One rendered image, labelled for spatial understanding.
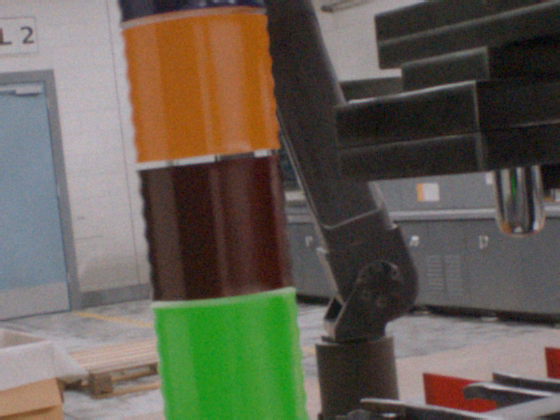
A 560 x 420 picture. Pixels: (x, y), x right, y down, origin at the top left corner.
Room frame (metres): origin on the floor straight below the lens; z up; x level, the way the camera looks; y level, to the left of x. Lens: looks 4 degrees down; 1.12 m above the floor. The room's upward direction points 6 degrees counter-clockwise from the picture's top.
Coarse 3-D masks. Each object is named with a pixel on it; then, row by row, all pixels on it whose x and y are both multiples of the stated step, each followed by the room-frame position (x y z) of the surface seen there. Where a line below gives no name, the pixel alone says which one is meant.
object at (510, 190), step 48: (432, 0) 0.58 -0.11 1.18; (480, 0) 0.55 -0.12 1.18; (528, 0) 0.52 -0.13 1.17; (384, 48) 0.61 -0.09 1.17; (432, 48) 0.58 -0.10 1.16; (480, 48) 0.54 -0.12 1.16; (528, 48) 0.54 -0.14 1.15; (384, 96) 0.56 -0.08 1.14; (432, 96) 0.53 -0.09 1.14; (480, 96) 0.50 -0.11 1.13; (528, 96) 0.52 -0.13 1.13; (384, 144) 0.56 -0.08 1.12; (432, 144) 0.53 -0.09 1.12; (480, 144) 0.50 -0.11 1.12; (528, 144) 0.52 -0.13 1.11; (528, 192) 0.52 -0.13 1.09
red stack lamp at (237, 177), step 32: (224, 160) 0.31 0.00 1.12; (256, 160) 0.32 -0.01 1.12; (160, 192) 0.32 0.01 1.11; (192, 192) 0.31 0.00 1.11; (224, 192) 0.31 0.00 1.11; (256, 192) 0.32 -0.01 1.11; (160, 224) 0.32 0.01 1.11; (192, 224) 0.31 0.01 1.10; (224, 224) 0.31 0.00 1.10; (256, 224) 0.32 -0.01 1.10; (160, 256) 0.32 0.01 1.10; (192, 256) 0.31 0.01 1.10; (224, 256) 0.31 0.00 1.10; (256, 256) 0.32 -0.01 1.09; (288, 256) 0.33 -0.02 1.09; (160, 288) 0.32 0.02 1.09; (192, 288) 0.32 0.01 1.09; (224, 288) 0.31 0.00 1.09; (256, 288) 0.32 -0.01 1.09
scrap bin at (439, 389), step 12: (552, 348) 0.95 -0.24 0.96; (552, 360) 0.95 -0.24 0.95; (432, 372) 0.90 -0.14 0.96; (552, 372) 0.95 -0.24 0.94; (432, 384) 0.90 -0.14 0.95; (444, 384) 0.88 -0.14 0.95; (456, 384) 0.87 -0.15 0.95; (468, 384) 0.86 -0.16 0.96; (432, 396) 0.90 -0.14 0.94; (444, 396) 0.88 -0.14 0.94; (456, 396) 0.87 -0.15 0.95; (456, 408) 0.87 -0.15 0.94; (468, 408) 0.86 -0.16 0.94; (480, 408) 0.85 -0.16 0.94; (492, 408) 0.84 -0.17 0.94
